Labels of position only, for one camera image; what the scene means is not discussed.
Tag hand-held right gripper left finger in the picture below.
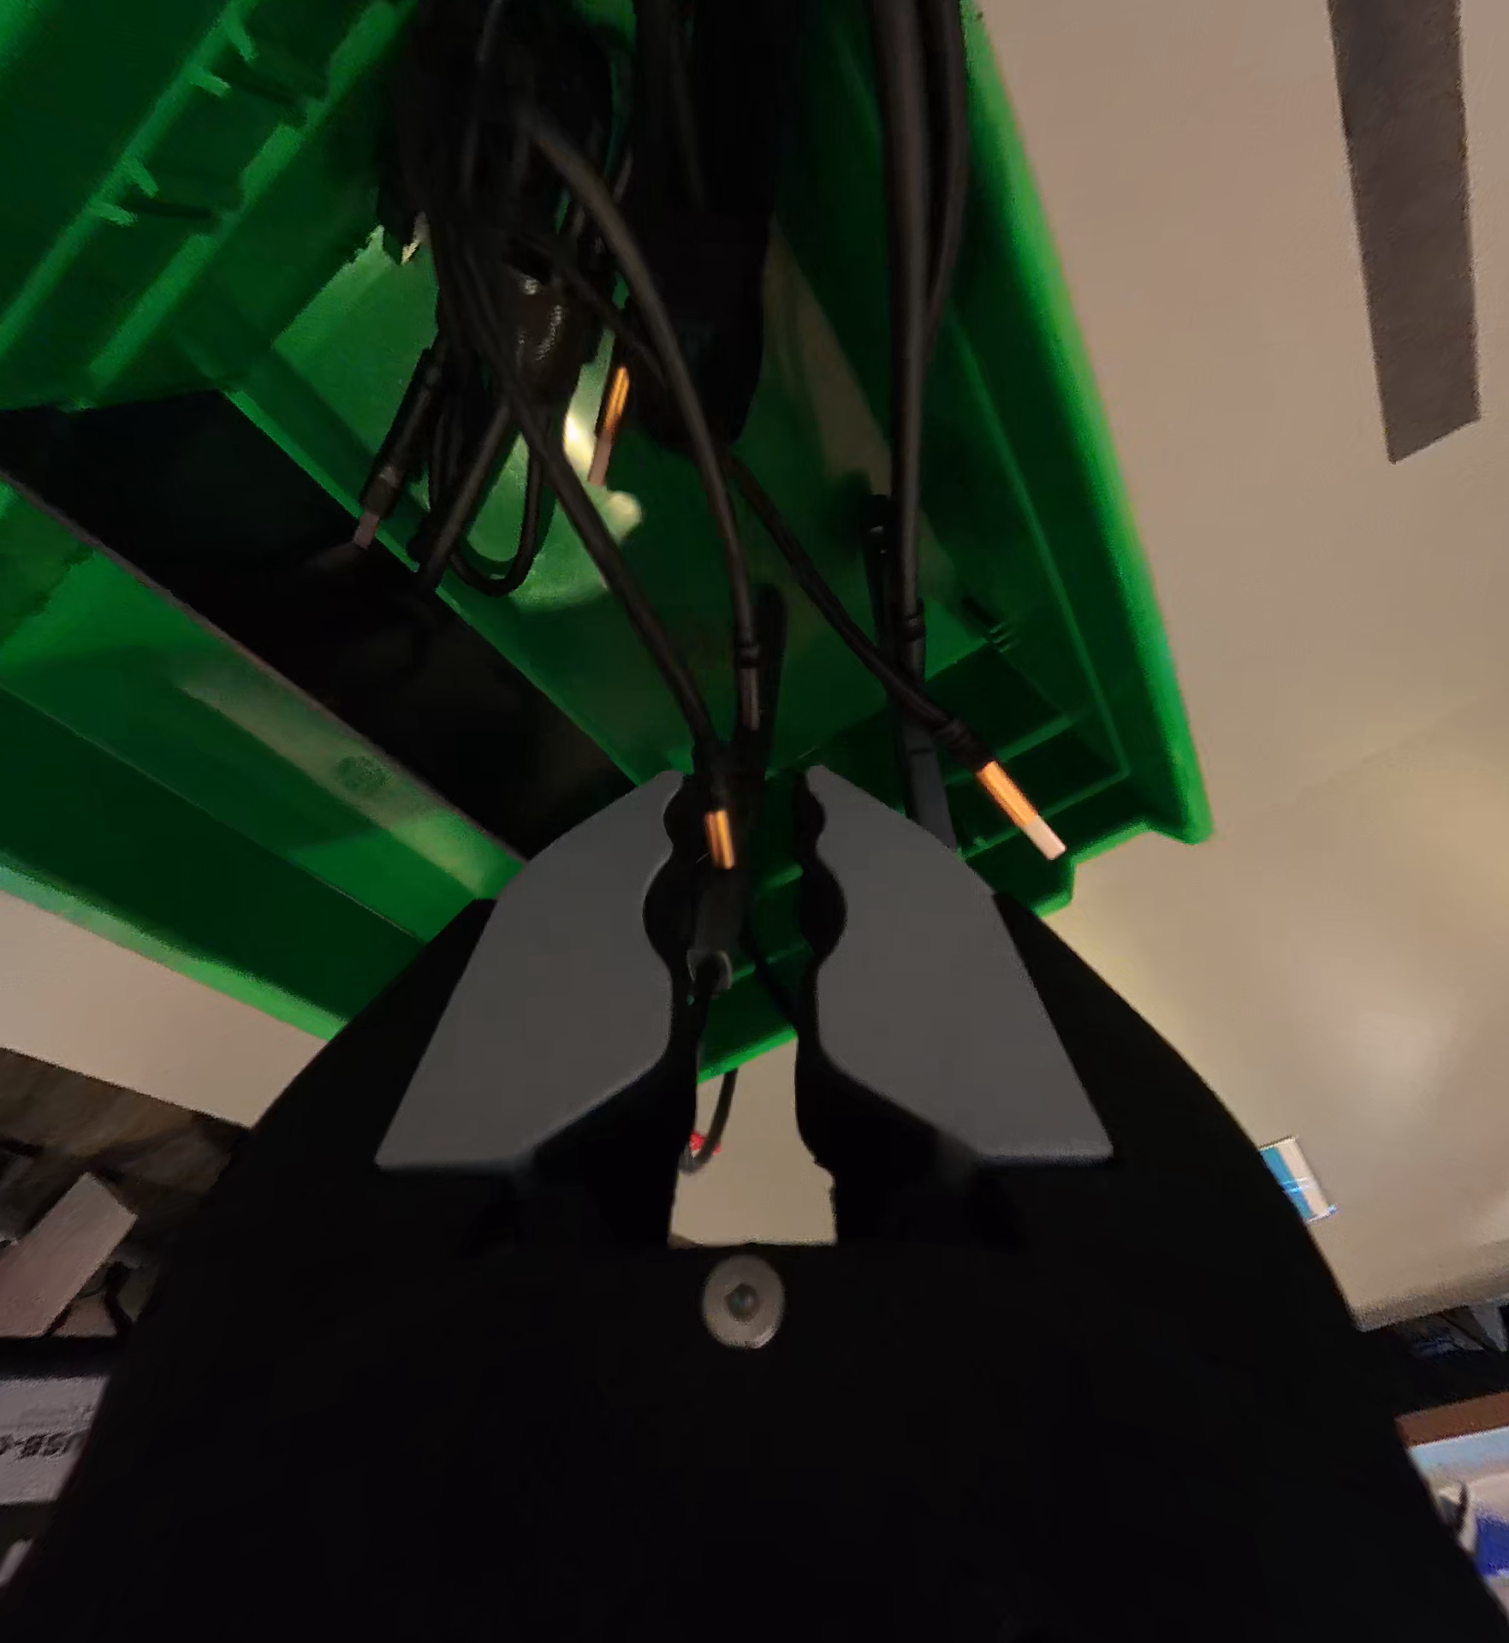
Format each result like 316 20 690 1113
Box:
374 767 704 1246

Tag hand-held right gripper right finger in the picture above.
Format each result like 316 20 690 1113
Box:
789 764 1115 1246

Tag black usb-c cable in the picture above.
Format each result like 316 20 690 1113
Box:
514 104 788 880

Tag green plastic bin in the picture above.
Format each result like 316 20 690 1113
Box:
0 0 1216 1072

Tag blue white card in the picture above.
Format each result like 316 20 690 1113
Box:
1257 1134 1338 1222

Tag black green-bin divider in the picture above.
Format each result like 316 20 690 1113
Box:
0 388 638 820

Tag dark grey strip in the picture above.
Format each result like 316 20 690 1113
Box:
1325 0 1483 466

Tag tangle of black cables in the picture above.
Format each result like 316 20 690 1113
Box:
304 0 1071 923

